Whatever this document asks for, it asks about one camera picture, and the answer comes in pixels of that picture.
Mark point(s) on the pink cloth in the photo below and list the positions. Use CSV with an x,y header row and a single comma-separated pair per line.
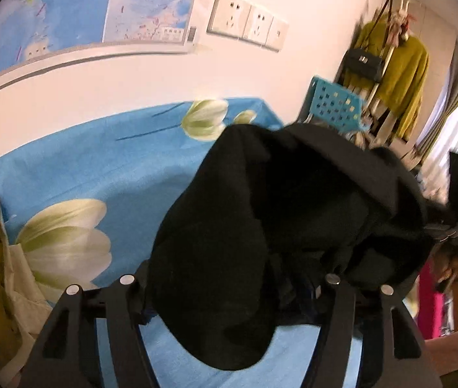
x,y
433,303

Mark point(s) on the white coat rack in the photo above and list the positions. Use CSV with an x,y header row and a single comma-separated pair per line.
x,y
386,125

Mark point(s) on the cream cloth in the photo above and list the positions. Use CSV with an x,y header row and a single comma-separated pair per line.
x,y
20,311

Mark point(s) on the wall map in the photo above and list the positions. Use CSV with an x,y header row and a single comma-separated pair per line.
x,y
152,4
51,12

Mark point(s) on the black handbag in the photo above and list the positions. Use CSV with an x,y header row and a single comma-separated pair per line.
x,y
362,64

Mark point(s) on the black garment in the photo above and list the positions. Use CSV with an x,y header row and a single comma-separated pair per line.
x,y
277,218

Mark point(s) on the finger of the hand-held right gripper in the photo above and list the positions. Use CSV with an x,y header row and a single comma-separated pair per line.
x,y
443,232

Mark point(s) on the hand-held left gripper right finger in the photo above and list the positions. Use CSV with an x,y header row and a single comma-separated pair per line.
x,y
340,325

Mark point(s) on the patterned scarf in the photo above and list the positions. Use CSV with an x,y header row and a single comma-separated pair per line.
x,y
400,20

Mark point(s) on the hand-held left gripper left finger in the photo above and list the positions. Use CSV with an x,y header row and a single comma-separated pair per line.
x,y
120,331

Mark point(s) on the white wall socket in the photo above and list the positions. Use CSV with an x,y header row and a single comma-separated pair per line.
x,y
276,34
229,14
258,25

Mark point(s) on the blue floral bed sheet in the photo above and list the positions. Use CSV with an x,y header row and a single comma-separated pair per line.
x,y
123,169

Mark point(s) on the blue perforated plastic stool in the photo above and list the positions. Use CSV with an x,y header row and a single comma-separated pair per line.
x,y
334,103

